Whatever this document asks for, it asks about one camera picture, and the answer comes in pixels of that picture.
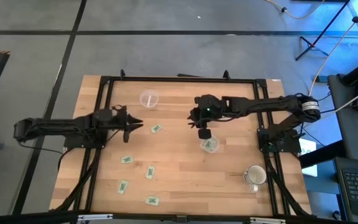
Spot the white ceramic mug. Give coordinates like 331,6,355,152
243,164,268,193

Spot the black desk support beam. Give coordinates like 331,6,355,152
298,139,347,169

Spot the grey side desk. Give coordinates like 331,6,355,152
327,73,358,162

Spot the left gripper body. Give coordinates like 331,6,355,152
112,105,132,133

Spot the white cable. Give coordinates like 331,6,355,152
334,82,358,113

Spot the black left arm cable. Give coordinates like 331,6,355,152
104,129,121,146

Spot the black tripod stand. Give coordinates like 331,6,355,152
295,0,352,62

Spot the white paper box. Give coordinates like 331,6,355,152
298,138,319,178

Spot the black camera mounting beam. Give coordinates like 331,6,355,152
0,210,358,224

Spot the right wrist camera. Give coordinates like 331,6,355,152
197,127,213,140

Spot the silver mounting bracket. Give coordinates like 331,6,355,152
249,217,287,224
77,213,114,222

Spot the tan floor cable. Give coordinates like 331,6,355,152
264,0,326,20

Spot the long beige cable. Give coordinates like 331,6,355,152
308,0,358,97

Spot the clear round plastic container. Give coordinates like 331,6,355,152
200,135,221,154
139,89,160,110

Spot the black aluminium table frame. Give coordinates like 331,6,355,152
50,68,315,218

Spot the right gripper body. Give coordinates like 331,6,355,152
191,95,226,129

